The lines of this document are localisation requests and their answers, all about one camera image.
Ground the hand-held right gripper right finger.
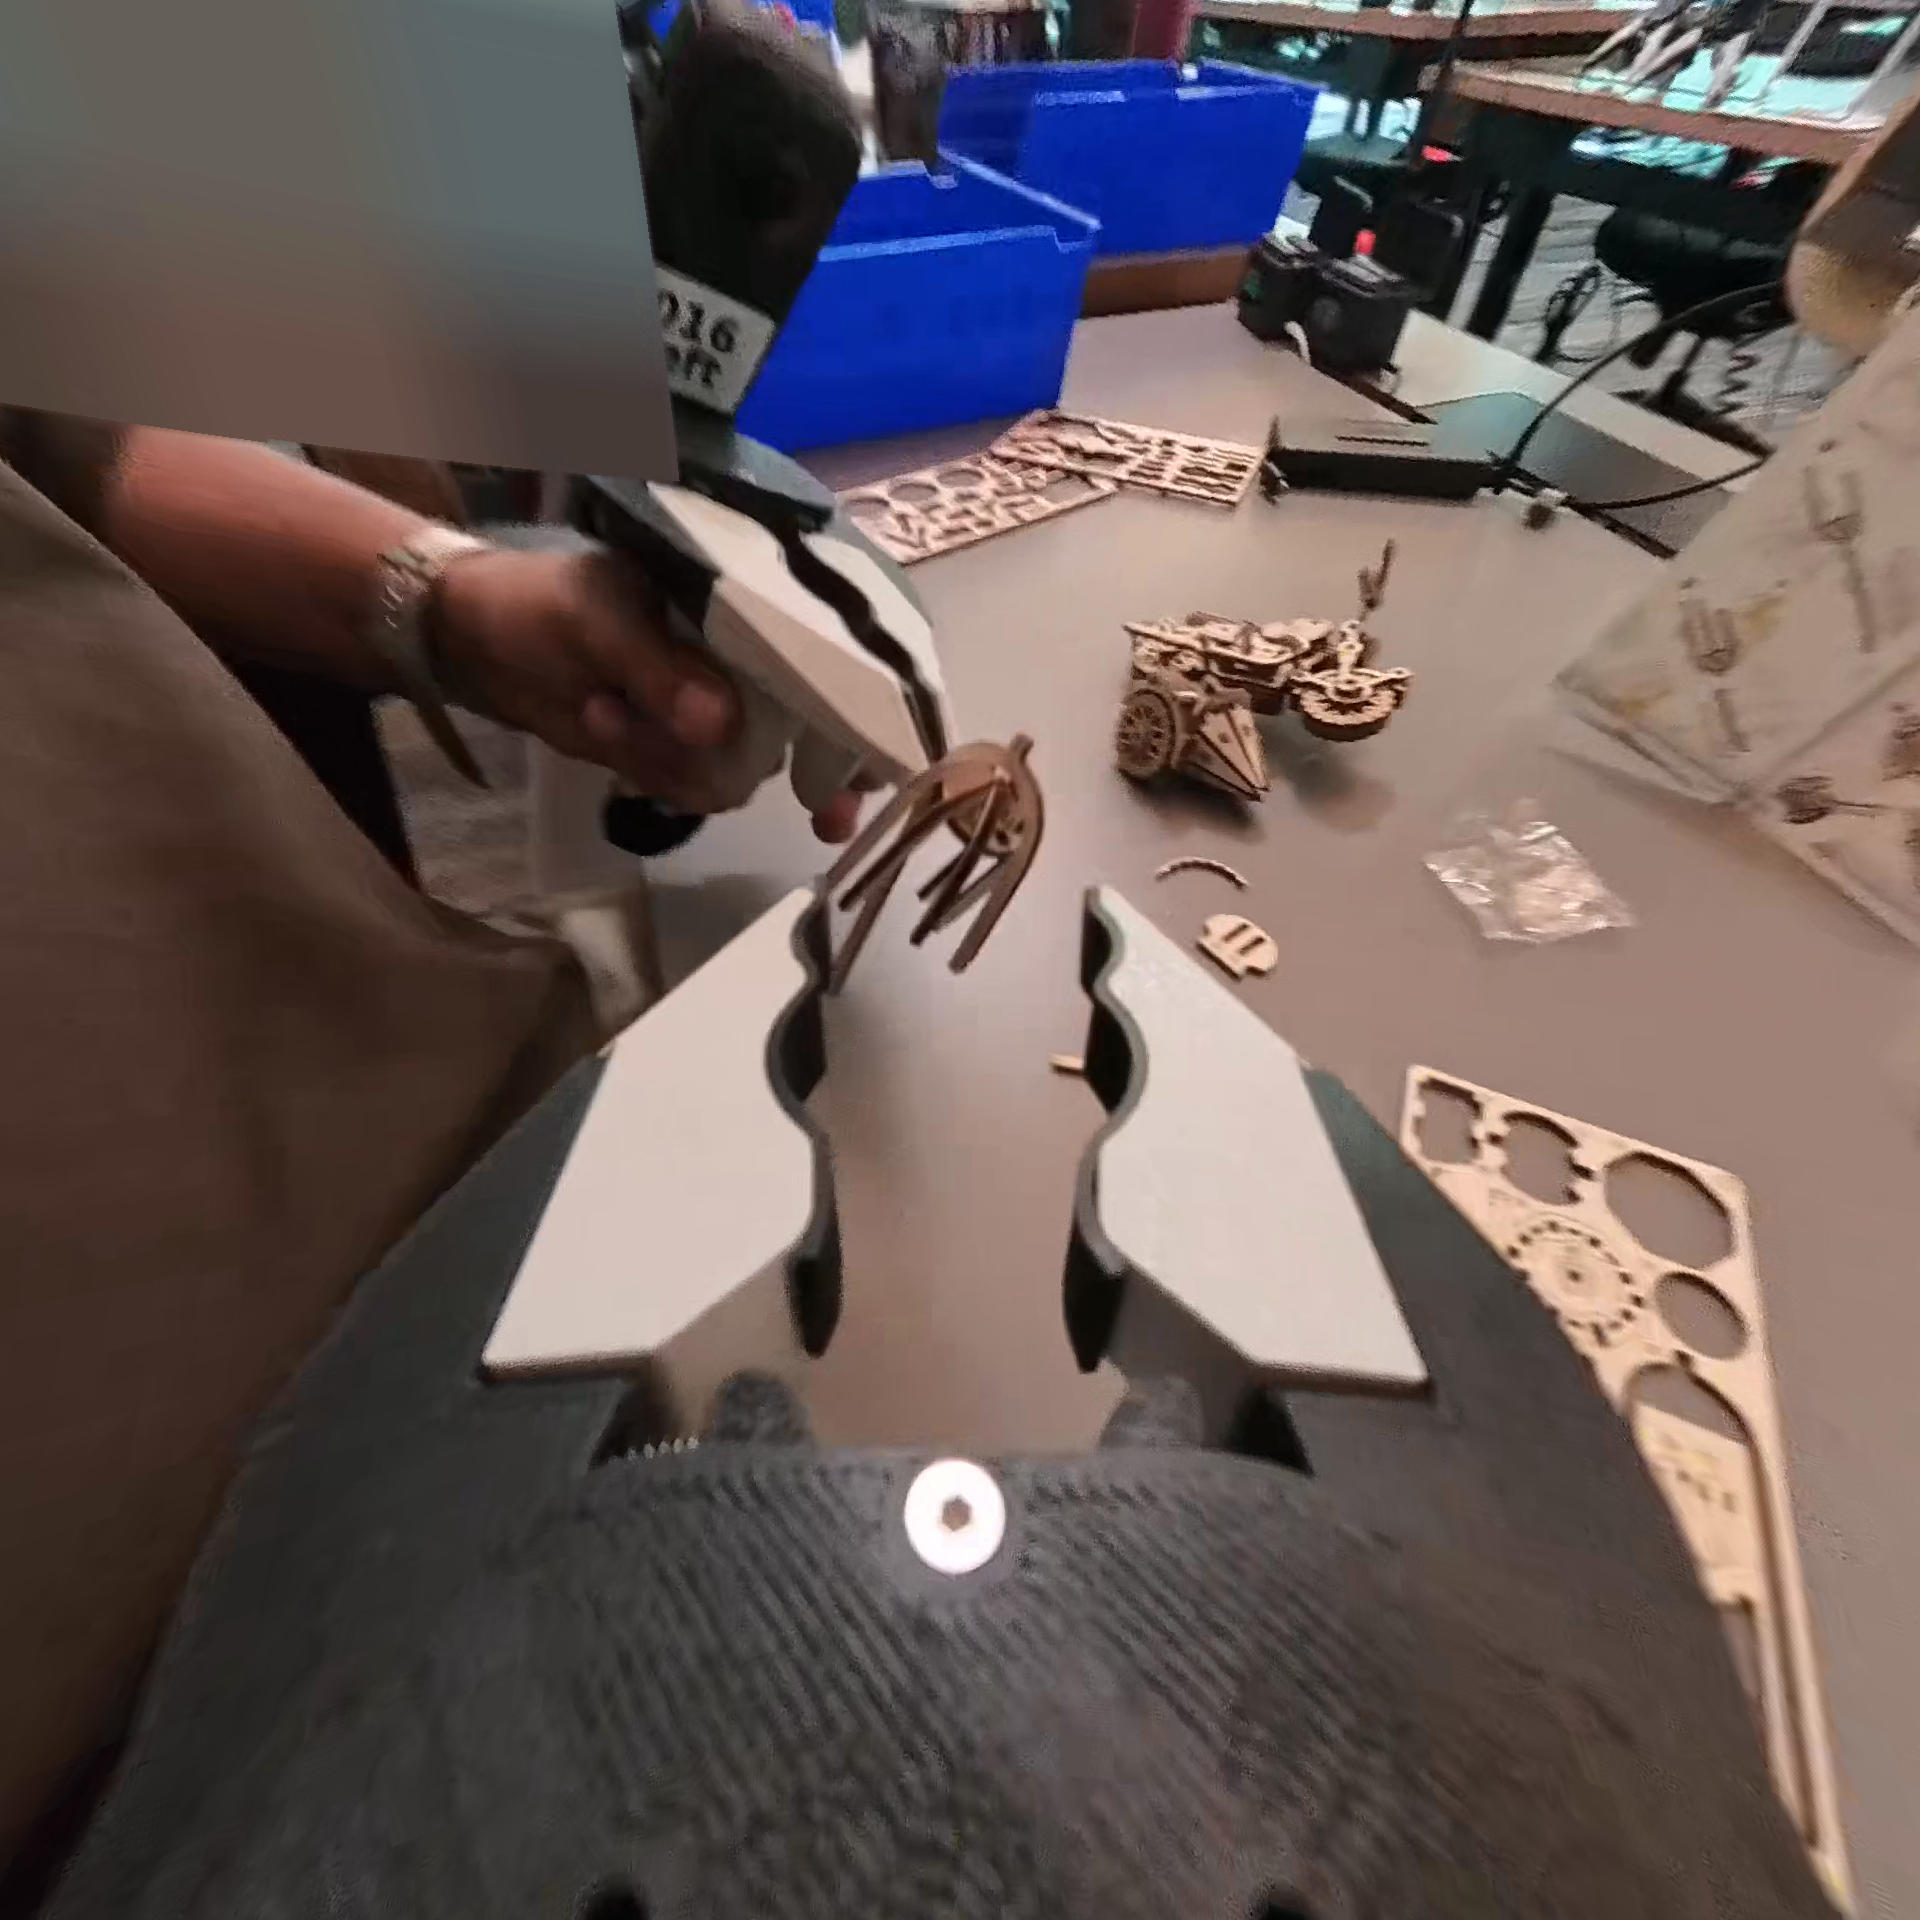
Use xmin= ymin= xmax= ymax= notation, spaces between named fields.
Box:
xmin=1063 ymin=886 xmax=1432 ymax=1450

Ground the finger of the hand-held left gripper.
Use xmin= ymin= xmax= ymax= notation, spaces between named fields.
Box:
xmin=643 ymin=486 xmax=943 ymax=784
xmin=791 ymin=522 xmax=959 ymax=755

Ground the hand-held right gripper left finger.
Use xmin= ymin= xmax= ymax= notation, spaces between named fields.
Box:
xmin=481 ymin=886 xmax=845 ymax=1433

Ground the wooden ribbed model part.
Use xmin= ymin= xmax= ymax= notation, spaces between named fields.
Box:
xmin=817 ymin=736 xmax=1045 ymax=976

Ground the person's left forearm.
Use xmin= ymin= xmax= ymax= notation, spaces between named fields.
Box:
xmin=97 ymin=423 xmax=482 ymax=706

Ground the grey desk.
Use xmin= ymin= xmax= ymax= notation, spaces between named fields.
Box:
xmin=645 ymin=294 xmax=1920 ymax=1920

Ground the person's left hand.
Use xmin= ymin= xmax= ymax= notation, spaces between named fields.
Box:
xmin=434 ymin=539 xmax=873 ymax=846

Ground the wooden sheet with round holes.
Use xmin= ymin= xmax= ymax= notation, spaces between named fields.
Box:
xmin=837 ymin=449 xmax=1125 ymax=567

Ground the blue plastic bin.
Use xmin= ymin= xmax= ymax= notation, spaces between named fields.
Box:
xmin=738 ymin=152 xmax=1103 ymax=456
xmin=938 ymin=57 xmax=1321 ymax=303

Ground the wooden model vehicle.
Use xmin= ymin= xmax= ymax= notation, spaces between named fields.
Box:
xmin=1113 ymin=539 xmax=1416 ymax=804

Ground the wooden puzzle sheet with gear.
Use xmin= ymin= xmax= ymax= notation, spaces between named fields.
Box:
xmin=1400 ymin=1064 xmax=1858 ymax=1920

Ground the wooden sheet with fine cutouts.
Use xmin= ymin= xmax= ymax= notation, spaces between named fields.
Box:
xmin=993 ymin=407 xmax=1268 ymax=513

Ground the silver wristwatch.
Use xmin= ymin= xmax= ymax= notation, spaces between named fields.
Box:
xmin=373 ymin=526 xmax=493 ymax=706

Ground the clear plastic bag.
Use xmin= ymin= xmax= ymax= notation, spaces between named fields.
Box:
xmin=1423 ymin=800 xmax=1641 ymax=946

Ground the black battery charger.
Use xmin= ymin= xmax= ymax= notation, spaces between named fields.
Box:
xmin=1236 ymin=232 xmax=1321 ymax=345
xmin=1306 ymin=248 xmax=1416 ymax=377

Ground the black flat device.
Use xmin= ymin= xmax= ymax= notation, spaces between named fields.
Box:
xmin=1264 ymin=392 xmax=1729 ymax=560

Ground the printed instruction paper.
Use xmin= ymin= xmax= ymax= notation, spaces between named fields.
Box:
xmin=1556 ymin=337 xmax=1920 ymax=951

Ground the black office chair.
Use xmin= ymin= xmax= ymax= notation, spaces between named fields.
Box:
xmin=1593 ymin=208 xmax=1800 ymax=326

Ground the wooden background table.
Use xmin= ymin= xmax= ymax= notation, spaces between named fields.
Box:
xmin=1448 ymin=57 xmax=1896 ymax=338

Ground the black cable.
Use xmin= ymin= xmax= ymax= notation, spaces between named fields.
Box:
xmin=1493 ymin=282 xmax=1809 ymax=519

